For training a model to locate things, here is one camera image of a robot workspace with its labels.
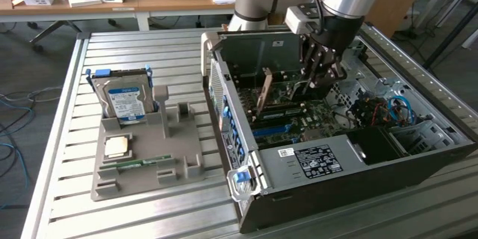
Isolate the blue case latch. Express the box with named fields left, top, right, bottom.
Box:
left=230, top=170, right=249, bottom=184

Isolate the multicolour power wire bundle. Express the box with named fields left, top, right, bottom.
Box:
left=349, top=97, right=388, bottom=128

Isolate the open black PC case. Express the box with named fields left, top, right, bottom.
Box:
left=200, top=22, right=478, bottom=234

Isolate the grey plastic parts rack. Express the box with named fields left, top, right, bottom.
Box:
left=90, top=85, right=209, bottom=203

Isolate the blue expansion slot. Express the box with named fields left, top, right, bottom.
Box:
left=253, top=124, right=292, bottom=137

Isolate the hard disk in blue carrier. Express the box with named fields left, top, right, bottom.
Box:
left=83, top=65, right=154, bottom=126

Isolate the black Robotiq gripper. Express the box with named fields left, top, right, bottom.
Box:
left=308, top=11, right=365, bottom=54

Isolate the CPU chip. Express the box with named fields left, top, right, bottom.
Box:
left=102, top=137, right=129, bottom=158

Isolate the black graphics card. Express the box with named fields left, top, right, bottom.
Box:
left=254, top=67, right=329, bottom=117

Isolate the grey power supply unit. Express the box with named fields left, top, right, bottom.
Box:
left=256, top=135, right=365, bottom=189

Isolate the blue floor cable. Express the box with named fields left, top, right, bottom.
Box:
left=0, top=104, right=34, bottom=209

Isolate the green RAM stick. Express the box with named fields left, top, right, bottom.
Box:
left=98, top=154, right=174, bottom=170

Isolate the green motherboard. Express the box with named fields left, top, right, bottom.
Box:
left=236, top=71, right=336, bottom=150

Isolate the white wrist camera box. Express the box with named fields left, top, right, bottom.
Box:
left=284, top=3, right=324, bottom=35

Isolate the blue data wire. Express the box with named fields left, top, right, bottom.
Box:
left=385, top=96, right=417, bottom=124

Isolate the black installed RAM stick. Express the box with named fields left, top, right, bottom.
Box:
left=260, top=106, right=302, bottom=119

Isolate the grey floor cable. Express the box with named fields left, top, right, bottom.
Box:
left=0, top=86, right=62, bottom=103

